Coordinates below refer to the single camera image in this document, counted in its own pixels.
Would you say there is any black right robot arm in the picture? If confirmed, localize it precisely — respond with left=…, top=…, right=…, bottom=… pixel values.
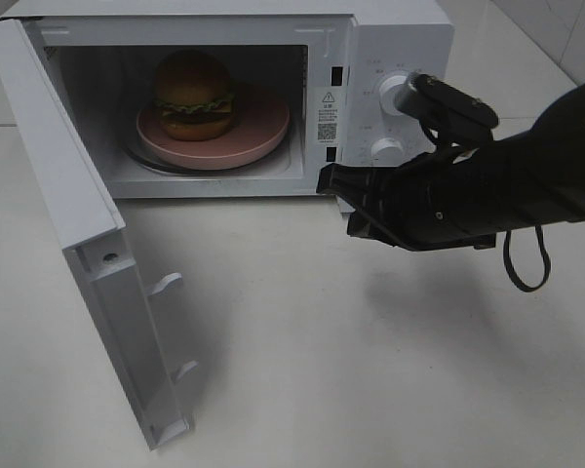
left=317, top=73, right=585, bottom=252

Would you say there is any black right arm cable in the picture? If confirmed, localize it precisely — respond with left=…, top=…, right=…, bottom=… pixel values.
left=418, top=116, right=552, bottom=293

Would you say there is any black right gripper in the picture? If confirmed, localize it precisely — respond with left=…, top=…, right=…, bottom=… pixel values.
left=316, top=150, right=496, bottom=252

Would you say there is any glass microwave turntable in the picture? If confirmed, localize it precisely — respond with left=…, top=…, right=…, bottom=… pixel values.
left=122, top=121, right=303, bottom=179

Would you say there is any upper white power knob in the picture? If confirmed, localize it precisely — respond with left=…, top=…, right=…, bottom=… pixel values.
left=377, top=72, right=408, bottom=116

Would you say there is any white timer knob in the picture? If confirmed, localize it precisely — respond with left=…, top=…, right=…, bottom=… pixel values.
left=370, top=137, right=405, bottom=164

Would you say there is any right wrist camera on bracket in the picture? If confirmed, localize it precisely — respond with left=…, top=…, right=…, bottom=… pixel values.
left=394, top=72, right=499, bottom=149

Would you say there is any white microwave oven body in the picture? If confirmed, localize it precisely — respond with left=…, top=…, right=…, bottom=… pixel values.
left=0, top=1, right=453, bottom=201

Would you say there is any pink round plate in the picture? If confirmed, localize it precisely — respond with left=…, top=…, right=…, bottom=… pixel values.
left=136, top=83, right=291, bottom=171

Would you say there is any toy hamburger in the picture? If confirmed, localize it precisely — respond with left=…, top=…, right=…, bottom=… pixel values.
left=153, top=50, right=235, bottom=141

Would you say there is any white microwave door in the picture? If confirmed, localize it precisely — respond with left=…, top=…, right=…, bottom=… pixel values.
left=0, top=19, right=190, bottom=449

